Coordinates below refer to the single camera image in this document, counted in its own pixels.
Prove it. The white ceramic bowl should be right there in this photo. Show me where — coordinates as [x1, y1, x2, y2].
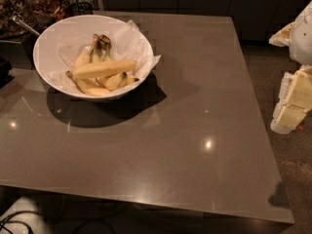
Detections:
[33, 15, 159, 101]

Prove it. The metal serving spoon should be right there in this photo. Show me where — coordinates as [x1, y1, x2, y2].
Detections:
[13, 16, 40, 36]

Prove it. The black cable on floor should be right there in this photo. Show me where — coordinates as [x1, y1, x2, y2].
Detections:
[0, 210, 43, 234]

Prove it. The small right banana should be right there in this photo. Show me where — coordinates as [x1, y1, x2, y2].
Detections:
[126, 75, 138, 85]

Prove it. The white paper liner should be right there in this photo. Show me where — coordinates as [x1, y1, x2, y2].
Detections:
[48, 20, 159, 100]

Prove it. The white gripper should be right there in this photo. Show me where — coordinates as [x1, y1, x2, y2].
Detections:
[269, 1, 312, 135]

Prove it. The dark object left edge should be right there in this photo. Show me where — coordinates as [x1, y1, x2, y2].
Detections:
[0, 58, 12, 81]

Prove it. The glass bowl of snacks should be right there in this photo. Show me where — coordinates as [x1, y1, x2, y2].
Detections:
[0, 0, 70, 39]

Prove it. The yellow banana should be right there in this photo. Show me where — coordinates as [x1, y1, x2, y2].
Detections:
[72, 59, 137, 79]
[74, 34, 101, 67]
[66, 71, 109, 97]
[97, 72, 128, 91]

